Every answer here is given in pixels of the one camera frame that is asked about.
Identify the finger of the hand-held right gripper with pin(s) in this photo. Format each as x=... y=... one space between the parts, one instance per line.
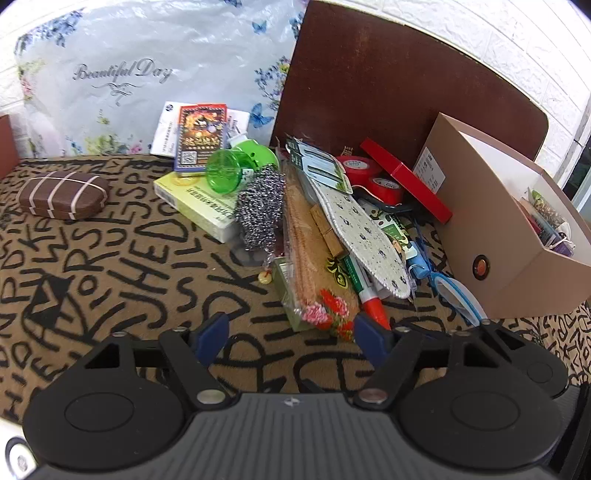
x=503 y=344

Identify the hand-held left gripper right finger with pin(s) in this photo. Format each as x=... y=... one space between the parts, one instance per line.
x=369 y=333

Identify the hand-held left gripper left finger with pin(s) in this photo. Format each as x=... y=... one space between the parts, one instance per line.
x=213 y=334

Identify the clear bag of brown sticks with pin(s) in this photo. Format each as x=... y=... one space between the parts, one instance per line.
x=307 y=272

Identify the wooden clothespin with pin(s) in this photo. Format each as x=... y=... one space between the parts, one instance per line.
x=325 y=230

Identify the beige cardboard box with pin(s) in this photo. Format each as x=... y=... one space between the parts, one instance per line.
x=480 y=217

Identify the red white green pen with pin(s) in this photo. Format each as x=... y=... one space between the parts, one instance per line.
x=369 y=295

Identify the bead charm with gold coin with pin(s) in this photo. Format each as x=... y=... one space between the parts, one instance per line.
x=265 y=277

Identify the blue plastic tube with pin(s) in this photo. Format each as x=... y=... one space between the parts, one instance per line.
x=418 y=265

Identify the floral white insole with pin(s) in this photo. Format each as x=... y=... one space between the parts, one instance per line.
x=364 y=235

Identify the cow-print green package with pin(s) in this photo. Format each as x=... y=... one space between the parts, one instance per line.
x=392 y=228

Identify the letter-print brown mat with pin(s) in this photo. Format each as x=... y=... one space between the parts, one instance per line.
x=115 y=272

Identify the small packets in box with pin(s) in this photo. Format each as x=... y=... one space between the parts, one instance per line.
x=549 y=221

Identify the yellow-green carton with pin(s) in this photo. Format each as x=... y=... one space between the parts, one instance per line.
x=194 y=203

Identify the steel wool scrubber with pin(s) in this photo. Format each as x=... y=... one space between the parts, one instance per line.
x=261 y=207

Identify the flat red box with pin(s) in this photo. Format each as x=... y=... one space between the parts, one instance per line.
x=406 y=182

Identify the green plastic cup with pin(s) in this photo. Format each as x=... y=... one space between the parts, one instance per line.
x=226 y=173

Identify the green and white insole card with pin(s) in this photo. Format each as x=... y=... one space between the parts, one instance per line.
x=318 y=161

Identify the playing card box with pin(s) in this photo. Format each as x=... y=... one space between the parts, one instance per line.
x=199 y=136

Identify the brown striped glasses case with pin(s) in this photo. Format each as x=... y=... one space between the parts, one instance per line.
x=62 y=194

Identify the white paper leaflet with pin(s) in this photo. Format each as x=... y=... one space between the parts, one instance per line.
x=164 y=131

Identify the white device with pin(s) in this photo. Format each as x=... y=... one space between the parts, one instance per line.
x=14 y=457

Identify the dark brown wooden board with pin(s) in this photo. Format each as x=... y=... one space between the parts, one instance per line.
x=383 y=78

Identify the floral white plastic bag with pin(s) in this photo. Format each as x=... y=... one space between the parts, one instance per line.
x=124 y=74

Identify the brown wooden furniture edge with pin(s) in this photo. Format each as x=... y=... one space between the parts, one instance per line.
x=7 y=147

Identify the window frame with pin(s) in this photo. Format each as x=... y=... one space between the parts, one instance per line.
x=577 y=170

